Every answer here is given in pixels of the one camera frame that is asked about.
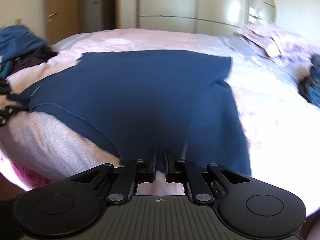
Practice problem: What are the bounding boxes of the white curved wardrobe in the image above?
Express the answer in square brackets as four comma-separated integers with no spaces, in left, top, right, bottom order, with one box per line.
[137,0,249,36]

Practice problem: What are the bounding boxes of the wooden door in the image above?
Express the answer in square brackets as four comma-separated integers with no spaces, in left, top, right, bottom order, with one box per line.
[44,0,80,45]

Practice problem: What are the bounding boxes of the dark blue garment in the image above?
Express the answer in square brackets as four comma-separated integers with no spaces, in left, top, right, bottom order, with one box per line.
[22,50,251,175]

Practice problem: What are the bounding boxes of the lilac folded sheets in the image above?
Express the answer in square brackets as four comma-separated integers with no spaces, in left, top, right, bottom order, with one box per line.
[235,23,319,66]

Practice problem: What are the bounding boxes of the pile of unfolded clothes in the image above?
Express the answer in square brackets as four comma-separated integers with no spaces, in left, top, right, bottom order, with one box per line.
[1,25,57,79]

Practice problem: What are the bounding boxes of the oval wall mirror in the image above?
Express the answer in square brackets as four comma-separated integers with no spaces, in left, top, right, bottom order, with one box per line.
[259,0,277,23]

